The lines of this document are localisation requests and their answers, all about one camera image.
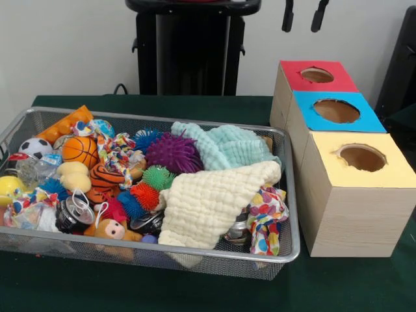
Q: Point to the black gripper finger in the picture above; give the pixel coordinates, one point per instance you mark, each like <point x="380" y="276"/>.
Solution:
<point x="320" y="14"/>
<point x="287" y="14"/>

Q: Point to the brown monkey plush toy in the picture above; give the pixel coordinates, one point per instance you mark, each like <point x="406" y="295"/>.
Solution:
<point x="110" y="229"/>

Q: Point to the wooden box with three holes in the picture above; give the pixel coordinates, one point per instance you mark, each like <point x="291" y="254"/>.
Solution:
<point x="357" y="221"/>

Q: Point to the silver mesh bin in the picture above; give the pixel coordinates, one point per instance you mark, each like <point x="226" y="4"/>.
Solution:
<point x="97" y="252"/>

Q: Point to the mint green cloth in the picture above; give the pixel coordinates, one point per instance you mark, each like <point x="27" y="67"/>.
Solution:
<point x="227" y="146"/>

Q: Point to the purple spiky ball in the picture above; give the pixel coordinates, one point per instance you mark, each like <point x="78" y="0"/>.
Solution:
<point x="174" y="154"/>

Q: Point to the polka dot cloth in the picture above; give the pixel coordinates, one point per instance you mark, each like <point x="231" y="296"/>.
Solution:
<point x="265" y="211"/>

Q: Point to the cream waffle cloth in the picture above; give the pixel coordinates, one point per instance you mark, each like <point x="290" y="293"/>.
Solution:
<point x="201" y="201"/>

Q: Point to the green spiky ball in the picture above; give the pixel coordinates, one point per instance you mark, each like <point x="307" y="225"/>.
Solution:
<point x="159" y="178"/>

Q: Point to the orange plastic block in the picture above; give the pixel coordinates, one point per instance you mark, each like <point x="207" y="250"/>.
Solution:
<point x="65" y="122"/>

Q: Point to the orange tiger plush toy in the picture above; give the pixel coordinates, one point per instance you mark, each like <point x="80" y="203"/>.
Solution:
<point x="104" y="180"/>

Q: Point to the orange toy basketball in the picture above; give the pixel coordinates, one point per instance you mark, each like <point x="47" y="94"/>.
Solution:
<point x="79" y="152"/>

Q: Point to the black and white soccer ball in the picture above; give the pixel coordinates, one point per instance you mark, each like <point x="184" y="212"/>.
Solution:
<point x="35" y="148"/>

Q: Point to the dark green table cloth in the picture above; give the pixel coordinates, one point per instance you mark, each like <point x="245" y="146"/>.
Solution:
<point x="195" y="292"/>

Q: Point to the yellow ball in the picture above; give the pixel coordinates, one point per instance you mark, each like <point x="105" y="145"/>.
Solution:
<point x="11" y="188"/>

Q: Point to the black frame stand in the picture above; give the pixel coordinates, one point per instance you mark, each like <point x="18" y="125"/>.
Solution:
<point x="399" y="65"/>

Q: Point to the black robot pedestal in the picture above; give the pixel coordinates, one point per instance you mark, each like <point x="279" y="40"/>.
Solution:
<point x="195" y="48"/>

